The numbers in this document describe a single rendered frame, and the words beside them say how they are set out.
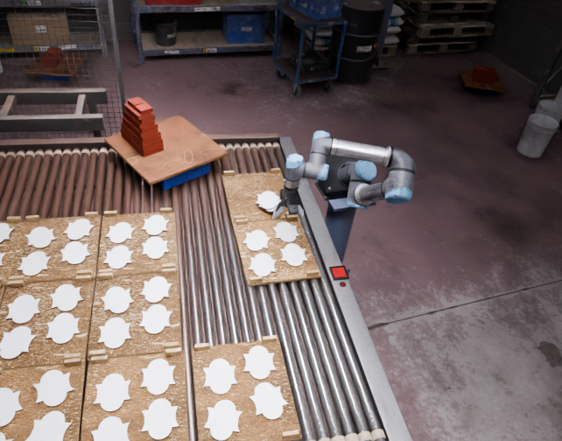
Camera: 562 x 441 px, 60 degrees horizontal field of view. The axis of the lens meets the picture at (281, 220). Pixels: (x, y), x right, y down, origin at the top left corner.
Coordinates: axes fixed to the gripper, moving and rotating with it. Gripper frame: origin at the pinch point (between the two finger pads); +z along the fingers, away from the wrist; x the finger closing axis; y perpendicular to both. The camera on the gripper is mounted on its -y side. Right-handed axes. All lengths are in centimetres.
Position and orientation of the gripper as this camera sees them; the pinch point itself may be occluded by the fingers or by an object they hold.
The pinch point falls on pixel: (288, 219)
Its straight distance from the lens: 238.3
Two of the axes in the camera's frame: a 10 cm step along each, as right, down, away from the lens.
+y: -2.3, -6.6, 7.1
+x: -9.7, 0.8, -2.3
